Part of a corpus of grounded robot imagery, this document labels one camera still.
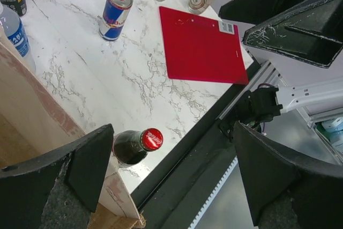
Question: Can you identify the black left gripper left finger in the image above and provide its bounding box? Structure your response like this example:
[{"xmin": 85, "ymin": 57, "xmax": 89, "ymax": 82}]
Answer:
[{"xmin": 1, "ymin": 124, "xmax": 114, "ymax": 228}]

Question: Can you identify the tan canvas tote bag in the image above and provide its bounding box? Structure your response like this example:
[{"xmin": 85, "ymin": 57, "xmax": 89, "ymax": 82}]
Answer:
[{"xmin": 1, "ymin": 40, "xmax": 146, "ymax": 228}]

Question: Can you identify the small blue-label water bottle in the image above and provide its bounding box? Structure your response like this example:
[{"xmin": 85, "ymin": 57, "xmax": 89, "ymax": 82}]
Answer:
[{"xmin": 1, "ymin": 4, "xmax": 36, "ymax": 72}]

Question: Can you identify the glass Coca-Cola bottle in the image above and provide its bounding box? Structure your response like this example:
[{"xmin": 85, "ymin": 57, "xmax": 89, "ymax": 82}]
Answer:
[{"xmin": 112, "ymin": 128, "xmax": 163, "ymax": 168}]

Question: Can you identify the red plastic clipboard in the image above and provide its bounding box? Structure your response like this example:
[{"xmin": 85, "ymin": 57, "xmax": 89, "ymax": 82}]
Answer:
[{"xmin": 159, "ymin": 6, "xmax": 248, "ymax": 85}]

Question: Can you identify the Red Bull can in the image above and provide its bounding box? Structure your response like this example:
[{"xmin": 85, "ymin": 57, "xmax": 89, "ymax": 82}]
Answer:
[{"xmin": 99, "ymin": 0, "xmax": 133, "ymax": 41}]

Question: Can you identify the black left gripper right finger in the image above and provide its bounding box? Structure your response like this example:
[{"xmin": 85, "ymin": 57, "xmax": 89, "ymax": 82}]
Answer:
[{"xmin": 233, "ymin": 122, "xmax": 342, "ymax": 228}]

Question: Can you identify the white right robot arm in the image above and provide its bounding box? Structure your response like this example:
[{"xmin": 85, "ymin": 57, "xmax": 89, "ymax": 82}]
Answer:
[{"xmin": 219, "ymin": 0, "xmax": 342, "ymax": 129}]

